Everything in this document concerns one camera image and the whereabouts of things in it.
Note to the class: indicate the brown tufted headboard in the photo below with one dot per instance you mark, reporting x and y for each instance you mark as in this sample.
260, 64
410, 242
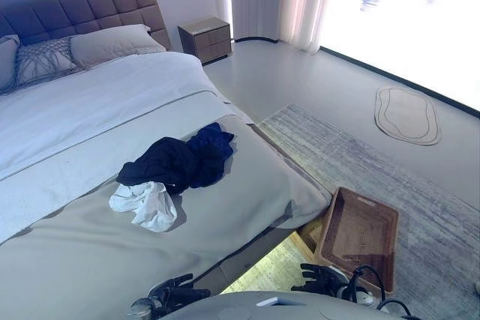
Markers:
93, 9

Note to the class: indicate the beige pillow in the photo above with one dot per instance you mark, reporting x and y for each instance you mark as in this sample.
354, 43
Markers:
112, 46

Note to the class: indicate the black garment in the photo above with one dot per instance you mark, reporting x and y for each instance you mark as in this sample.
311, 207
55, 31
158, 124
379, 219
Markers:
165, 159

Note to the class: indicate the brown wooden nightstand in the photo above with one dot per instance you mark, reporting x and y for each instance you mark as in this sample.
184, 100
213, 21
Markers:
210, 42

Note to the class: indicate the brown wicker basket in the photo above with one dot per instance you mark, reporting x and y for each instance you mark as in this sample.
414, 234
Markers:
360, 230

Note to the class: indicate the grey patterned cushion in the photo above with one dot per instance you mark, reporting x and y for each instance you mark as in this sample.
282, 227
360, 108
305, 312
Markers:
41, 59

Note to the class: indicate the grey robot torso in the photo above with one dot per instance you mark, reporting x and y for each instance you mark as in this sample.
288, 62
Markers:
243, 307

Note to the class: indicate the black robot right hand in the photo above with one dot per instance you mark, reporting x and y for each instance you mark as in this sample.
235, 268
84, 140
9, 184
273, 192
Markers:
326, 282

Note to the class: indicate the navy blue garment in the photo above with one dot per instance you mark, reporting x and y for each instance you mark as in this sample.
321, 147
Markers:
210, 144

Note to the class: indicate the small oval beige rug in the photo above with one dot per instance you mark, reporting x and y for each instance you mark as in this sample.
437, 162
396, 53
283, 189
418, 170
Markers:
407, 115

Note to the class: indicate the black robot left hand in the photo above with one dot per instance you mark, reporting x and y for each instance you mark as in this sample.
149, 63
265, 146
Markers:
176, 293

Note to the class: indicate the grey pillow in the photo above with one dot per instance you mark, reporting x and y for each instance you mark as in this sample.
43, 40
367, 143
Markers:
7, 61

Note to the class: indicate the white garment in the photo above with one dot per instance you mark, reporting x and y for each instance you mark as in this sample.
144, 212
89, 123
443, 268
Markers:
150, 207

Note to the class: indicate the beige bed base frame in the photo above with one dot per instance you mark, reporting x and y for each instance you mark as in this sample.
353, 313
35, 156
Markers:
247, 260

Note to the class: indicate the sheer white curtain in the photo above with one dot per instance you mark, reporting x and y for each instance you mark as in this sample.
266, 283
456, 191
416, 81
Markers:
292, 1

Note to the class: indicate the white duvet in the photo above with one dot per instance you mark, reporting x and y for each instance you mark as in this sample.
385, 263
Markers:
93, 102

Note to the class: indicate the grey striped area rug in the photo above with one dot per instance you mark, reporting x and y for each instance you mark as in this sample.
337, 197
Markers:
356, 162

